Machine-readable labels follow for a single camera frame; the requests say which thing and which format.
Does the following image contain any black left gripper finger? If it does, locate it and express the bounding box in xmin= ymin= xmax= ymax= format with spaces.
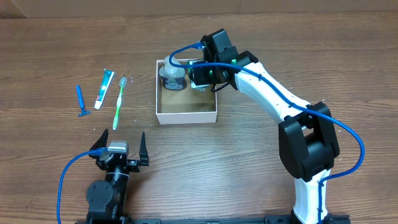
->
xmin=139 ymin=132 xmax=149 ymax=166
xmin=89 ymin=129 xmax=109 ymax=158

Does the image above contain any green white soap box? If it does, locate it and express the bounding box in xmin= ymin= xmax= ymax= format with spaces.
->
xmin=187 ymin=59 xmax=209 ymax=91

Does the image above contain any white cardboard box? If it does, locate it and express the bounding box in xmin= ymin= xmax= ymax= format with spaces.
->
xmin=155 ymin=59 xmax=218 ymax=124

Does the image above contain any clear soap bottle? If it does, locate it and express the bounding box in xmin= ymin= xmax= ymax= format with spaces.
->
xmin=159 ymin=56 xmax=187 ymax=91

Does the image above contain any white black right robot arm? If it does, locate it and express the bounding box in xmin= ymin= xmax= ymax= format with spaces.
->
xmin=188 ymin=29 xmax=340 ymax=223

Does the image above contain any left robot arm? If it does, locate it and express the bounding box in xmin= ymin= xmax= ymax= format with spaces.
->
xmin=86 ymin=129 xmax=150 ymax=223

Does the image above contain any blue disposable razor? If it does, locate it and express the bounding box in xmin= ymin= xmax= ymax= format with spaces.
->
xmin=76 ymin=85 xmax=91 ymax=117

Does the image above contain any green toothbrush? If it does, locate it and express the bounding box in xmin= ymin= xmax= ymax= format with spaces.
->
xmin=113 ymin=76 xmax=127 ymax=131

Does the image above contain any toothpaste tube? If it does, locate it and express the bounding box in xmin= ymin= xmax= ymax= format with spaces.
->
xmin=94 ymin=70 xmax=114 ymax=110

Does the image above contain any left blue cable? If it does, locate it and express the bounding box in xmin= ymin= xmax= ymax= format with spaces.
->
xmin=56 ymin=147 xmax=108 ymax=224

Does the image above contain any blue cable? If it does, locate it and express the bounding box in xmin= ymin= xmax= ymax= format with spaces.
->
xmin=56 ymin=147 xmax=108 ymax=224
xmin=169 ymin=42 xmax=365 ymax=224

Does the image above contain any right blue cable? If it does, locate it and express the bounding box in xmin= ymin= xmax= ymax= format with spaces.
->
xmin=169 ymin=42 xmax=365 ymax=224

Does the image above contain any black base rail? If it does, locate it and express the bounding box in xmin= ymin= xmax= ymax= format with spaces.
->
xmin=74 ymin=213 xmax=351 ymax=224

